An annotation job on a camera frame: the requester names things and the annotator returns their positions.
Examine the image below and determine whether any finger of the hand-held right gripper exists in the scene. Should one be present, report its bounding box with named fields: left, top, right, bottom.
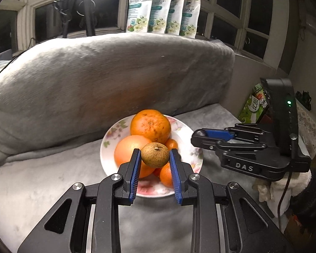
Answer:
left=191, top=129, right=277, bottom=155
left=200, top=123, right=273, bottom=141

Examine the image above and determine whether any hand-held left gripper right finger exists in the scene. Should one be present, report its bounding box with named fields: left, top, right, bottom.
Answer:
left=169, top=148, right=297, bottom=253

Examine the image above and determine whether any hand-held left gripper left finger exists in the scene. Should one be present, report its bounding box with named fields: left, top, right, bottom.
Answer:
left=17, top=148, right=142, bottom=253

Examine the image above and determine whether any small mandarin with stem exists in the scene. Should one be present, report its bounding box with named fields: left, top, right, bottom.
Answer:
left=159, top=161, right=175, bottom=188

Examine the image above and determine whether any white floral plate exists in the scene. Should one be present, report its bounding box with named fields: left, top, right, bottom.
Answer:
left=100, top=114, right=204, bottom=198

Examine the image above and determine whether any pale orange persimmon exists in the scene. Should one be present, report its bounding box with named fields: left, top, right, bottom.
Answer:
left=114, top=135, right=156, bottom=178

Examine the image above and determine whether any brown longan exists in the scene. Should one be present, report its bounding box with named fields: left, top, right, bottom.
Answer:
left=141, top=142, right=170, bottom=168

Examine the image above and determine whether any small orange kumquat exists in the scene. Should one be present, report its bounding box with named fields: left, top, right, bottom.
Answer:
left=164, top=139, right=178, bottom=151

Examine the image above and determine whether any patterned cloth bag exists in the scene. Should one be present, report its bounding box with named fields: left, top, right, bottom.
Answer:
left=295, top=103, right=316, bottom=159

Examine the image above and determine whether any green printed box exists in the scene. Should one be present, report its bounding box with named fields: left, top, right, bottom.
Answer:
left=238, top=83, right=269, bottom=123

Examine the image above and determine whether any small dark object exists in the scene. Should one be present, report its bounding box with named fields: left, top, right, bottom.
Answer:
left=295, top=91, right=312, bottom=111

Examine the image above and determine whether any large speckled orange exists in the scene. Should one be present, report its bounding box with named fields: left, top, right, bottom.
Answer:
left=130, top=109, right=171, bottom=143

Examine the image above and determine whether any dark cloth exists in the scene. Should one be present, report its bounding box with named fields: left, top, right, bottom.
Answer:
left=290, top=169, right=316, bottom=239

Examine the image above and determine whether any grey pillow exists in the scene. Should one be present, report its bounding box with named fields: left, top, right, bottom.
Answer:
left=0, top=33, right=235, bottom=164

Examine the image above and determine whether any white floral refill pouch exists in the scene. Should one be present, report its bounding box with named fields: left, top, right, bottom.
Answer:
left=147, top=0, right=175, bottom=34
left=165, top=0, right=190, bottom=35
left=126, top=0, right=159, bottom=33
left=179, top=0, right=202, bottom=39

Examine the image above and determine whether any black tripod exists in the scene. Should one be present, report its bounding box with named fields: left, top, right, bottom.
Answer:
left=60, top=0, right=98, bottom=39

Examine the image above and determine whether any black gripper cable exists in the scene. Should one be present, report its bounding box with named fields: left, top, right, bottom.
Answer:
left=278, top=172, right=293, bottom=222

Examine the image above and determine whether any white window frame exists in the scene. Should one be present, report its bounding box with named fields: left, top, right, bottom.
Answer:
left=0, top=0, right=306, bottom=66

